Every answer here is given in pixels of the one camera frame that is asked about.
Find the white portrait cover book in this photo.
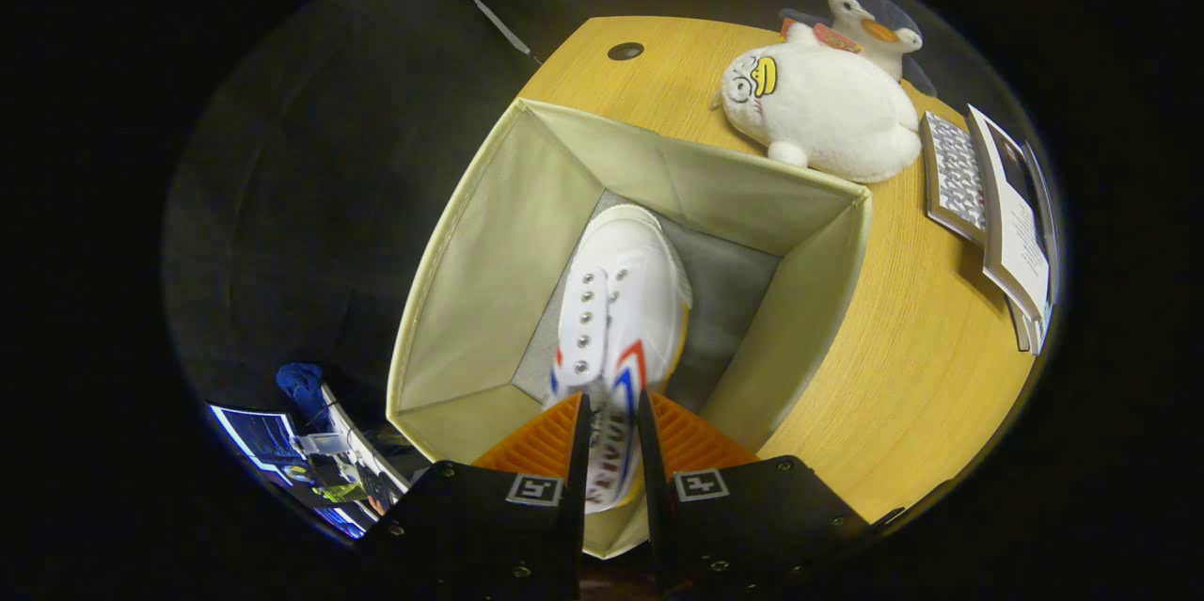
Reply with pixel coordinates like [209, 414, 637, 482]
[967, 104, 1053, 324]

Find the white duck plush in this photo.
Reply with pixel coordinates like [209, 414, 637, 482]
[712, 23, 925, 184]

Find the white canvas shoe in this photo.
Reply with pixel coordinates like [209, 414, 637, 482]
[547, 203, 694, 514]

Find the blue cover book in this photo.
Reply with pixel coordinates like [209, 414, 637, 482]
[1023, 142, 1062, 306]

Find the blue cloth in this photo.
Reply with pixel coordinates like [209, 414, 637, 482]
[276, 362, 326, 409]

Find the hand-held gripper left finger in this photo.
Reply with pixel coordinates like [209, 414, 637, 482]
[357, 392, 592, 601]

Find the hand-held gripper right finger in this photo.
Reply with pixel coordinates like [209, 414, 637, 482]
[638, 390, 871, 601]

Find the grey fabric storage box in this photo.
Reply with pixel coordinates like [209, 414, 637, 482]
[386, 96, 874, 560]

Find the white book under stack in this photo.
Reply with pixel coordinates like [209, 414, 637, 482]
[1005, 291, 1047, 357]

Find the dark blue penguin plush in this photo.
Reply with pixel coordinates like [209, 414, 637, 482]
[779, 0, 939, 99]

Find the grey patterned book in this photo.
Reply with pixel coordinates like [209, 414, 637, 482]
[919, 110, 989, 246]

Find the computer monitor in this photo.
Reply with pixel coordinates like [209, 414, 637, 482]
[207, 403, 311, 491]

